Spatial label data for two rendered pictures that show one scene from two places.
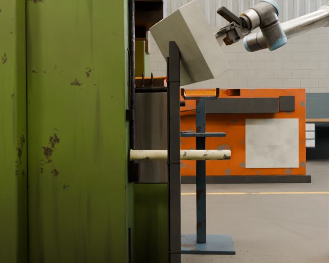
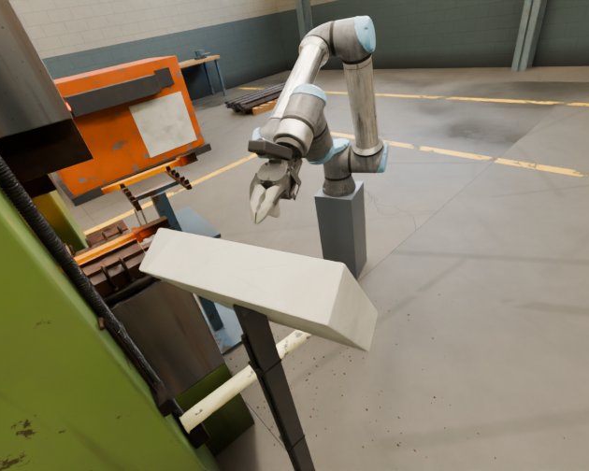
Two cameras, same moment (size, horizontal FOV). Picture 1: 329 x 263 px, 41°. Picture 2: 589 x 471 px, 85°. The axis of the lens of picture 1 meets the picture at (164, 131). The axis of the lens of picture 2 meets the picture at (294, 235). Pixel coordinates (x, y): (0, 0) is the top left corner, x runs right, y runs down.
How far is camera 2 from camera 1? 154 cm
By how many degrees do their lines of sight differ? 48
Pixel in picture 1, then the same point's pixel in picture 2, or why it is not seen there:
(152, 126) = (165, 332)
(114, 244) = not seen: outside the picture
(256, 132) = (146, 119)
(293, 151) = (187, 125)
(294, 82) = (134, 27)
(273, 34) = (323, 146)
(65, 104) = not seen: outside the picture
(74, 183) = not seen: outside the picture
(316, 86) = (156, 29)
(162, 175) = (206, 367)
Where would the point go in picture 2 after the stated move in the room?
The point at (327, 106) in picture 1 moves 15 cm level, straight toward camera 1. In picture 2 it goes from (173, 49) to (173, 49)
